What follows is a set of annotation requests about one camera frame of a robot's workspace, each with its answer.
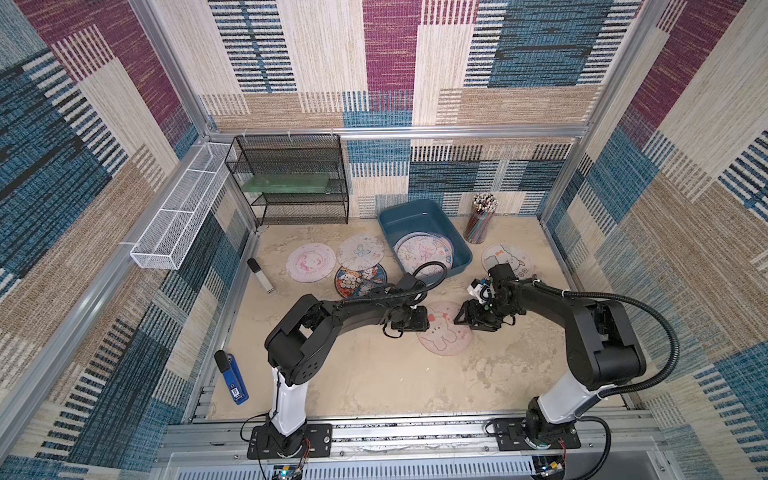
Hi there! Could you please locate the white dog coaster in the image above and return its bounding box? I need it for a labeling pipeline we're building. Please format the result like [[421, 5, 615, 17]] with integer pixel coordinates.
[[481, 243, 534, 278]]

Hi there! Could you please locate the white butterfly coaster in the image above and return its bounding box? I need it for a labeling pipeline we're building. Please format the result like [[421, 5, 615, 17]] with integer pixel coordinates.
[[336, 234, 385, 271]]

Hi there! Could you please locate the dark blue cartoon coaster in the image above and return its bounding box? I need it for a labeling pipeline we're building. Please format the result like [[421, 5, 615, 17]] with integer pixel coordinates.
[[334, 264, 388, 299]]

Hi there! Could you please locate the teal plastic storage box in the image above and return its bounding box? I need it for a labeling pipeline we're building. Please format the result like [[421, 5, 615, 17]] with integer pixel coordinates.
[[378, 199, 473, 277]]

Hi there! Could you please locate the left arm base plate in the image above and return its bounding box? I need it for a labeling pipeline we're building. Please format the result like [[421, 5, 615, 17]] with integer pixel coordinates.
[[246, 423, 333, 460]]

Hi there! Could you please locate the pink kitty coaster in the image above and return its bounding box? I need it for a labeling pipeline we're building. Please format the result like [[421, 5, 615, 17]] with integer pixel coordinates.
[[286, 243, 336, 283]]

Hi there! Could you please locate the black wire shelf rack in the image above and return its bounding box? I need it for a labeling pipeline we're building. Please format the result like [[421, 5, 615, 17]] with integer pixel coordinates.
[[225, 134, 350, 226]]

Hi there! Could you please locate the blue handheld device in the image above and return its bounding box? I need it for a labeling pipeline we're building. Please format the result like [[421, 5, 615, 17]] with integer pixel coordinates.
[[214, 350, 249, 405]]

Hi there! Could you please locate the pink blossom coaster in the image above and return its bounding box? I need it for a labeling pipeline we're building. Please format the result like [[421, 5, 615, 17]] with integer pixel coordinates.
[[394, 232, 454, 274]]

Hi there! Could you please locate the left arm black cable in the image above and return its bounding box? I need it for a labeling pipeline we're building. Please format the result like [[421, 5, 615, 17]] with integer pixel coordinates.
[[341, 260, 450, 338]]

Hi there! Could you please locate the cup of colored pencils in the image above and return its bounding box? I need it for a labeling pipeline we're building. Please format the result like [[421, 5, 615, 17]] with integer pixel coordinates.
[[464, 192, 498, 244]]

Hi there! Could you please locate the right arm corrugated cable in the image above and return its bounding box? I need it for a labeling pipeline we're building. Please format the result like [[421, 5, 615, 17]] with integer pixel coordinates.
[[515, 278, 681, 480]]

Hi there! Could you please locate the pink rabbit coaster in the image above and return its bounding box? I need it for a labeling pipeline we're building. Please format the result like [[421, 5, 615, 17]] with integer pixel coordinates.
[[417, 301, 473, 356]]

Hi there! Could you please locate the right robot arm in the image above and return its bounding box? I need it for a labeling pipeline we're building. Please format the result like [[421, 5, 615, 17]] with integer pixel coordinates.
[[453, 264, 646, 449]]

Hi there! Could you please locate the green board on shelf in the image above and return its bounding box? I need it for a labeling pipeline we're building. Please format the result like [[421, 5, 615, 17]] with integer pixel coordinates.
[[241, 174, 330, 194]]

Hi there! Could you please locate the white wire mesh basket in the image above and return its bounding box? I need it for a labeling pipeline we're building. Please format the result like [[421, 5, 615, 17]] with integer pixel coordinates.
[[130, 143, 229, 270]]

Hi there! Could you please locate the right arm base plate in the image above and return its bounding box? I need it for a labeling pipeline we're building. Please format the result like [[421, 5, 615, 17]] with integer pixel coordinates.
[[485, 417, 582, 452]]

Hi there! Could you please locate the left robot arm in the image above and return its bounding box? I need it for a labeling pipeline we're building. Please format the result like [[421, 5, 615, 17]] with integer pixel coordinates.
[[264, 274, 433, 444]]

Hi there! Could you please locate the white marker black cap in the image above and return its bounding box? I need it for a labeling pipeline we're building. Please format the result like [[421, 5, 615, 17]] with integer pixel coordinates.
[[247, 258, 275, 295]]

